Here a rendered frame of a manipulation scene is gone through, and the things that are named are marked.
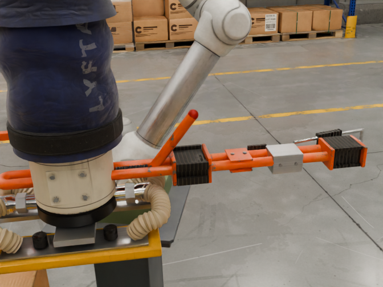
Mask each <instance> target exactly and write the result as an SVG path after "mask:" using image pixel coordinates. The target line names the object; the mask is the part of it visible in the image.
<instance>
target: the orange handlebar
mask: <svg viewBox="0 0 383 287"><path fill-rule="evenodd" d="M7 140H9V136H8V132H7V131H0V141H7ZM297 147H298V148H299V149H300V151H301V152H302V153H303V154H304V155H303V163H310V162H322V161H328V153H327V152H326V151H324V152H321V146H320V145H307V146H297ZM210 156H211V158H212V171H222V170H230V172H231V173H238V172H245V171H252V168H253V167H266V166H272V165H273V164H274V162H273V159H272V157H268V156H267V150H266V149H260V150H247V149H246V148H238V149H225V153H214V154H210ZM152 161H153V159H141V160H134V161H120V162H113V168H114V170H112V174H111V179H112V180H113V181H114V180H121V179H133V178H146V177H158V176H165V175H172V166H171V165H170V158H169V157H167V159H166V160H165V161H164V162H163V164H162V165H161V166H155V167H150V166H149V164H150V163H151V162H152ZM146 164H147V165H148V167H142V168H135V169H122V170H116V167H121V166H122V167H123V166H132V165H133V166H134V165H136V166H137V165H146ZM33 187H34V186H33V182H32V178H31V172H30V169H27V170H14V171H7V172H4V173H2V174H0V189H2V190H13V189H20V188H33Z"/></svg>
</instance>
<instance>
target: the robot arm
mask: <svg viewBox="0 0 383 287"><path fill-rule="evenodd" d="M178 1H179V2H180V4H181V5H182V6H183V7H184V8H185V9H186V10H187V11H188V12H189V13H190V14H191V15H192V17H194V18H195V19H196V20H197V22H198V25H197V28H196V30H195V32H194V39H195V41H194V42H193V44H192V45H191V47H190V48H189V50H188V52H187V53H186V55H185V56H184V58H183V60H182V61H181V62H180V64H179V66H178V67H177V69H176V70H175V72H174V74H173V75H172V76H171V78H170V80H169V81H168V83H167V84H166V86H165V88H164V89H163V90H162V92H161V94H160V95H159V97H158V98H157V100H156V102H155V103H154V104H153V106H152V107H151V109H150V111H149V112H148V114H147V115H146V117H145V118H144V120H143V122H142V123H141V125H140V126H139V128H137V127H136V125H135V124H134V123H133V121H131V120H130V119H128V118H125V117H123V132H122V135H123V137H122V140H121V142H120V143H119V144H118V145H117V146H116V147H114V148H113V149H112V156H113V162H120V161H134V160H141V159H154V158H155V156H156V155H157V154H158V152H159V151H160V150H161V146H162V144H163V143H164V141H165V140H166V138H167V136H168V135H169V133H170V132H171V131H172V129H173V128H174V126H175V124H176V123H177V121H178V120H179V119H180V117H181V116H182V114H183V112H184V111H185V109H186V108H187V107H188V105H189V103H190V102H191V100H192V99H193V97H194V96H195V94H196V93H197V91H198V90H199V88H200V87H201V85H202V84H203V82H204V81H205V79H206V78H207V76H208V75H209V73H210V72H211V70H212V69H213V67H214V66H215V64H216V62H217V61H218V59H219V58H220V57H224V56H226V55H227V54H228V53H229V52H230V51H231V50H232V49H233V48H234V47H235V46H237V45H238V44H239V43H240V42H242V41H243V40H245V39H246V37H247V36H248V34H249V33H250V30H251V25H252V21H251V15H250V13H249V11H248V9H247V7H246V6H245V5H244V4H243V3H242V2H240V1H239V0H178Z"/></svg>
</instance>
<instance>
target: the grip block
mask: <svg viewBox="0 0 383 287"><path fill-rule="evenodd" d="M169 158H170V165H171V166H172V175H171V178H172V182H173V186H186V185H198V184H204V183H211V182H212V158H211V156H210V154H209V152H208V149H207V147H206V145H205V143H203V144H202V146H201V144H197V145H184V146H176V147H175V148H174V149H173V151H172V152H171V153H170V154H169Z"/></svg>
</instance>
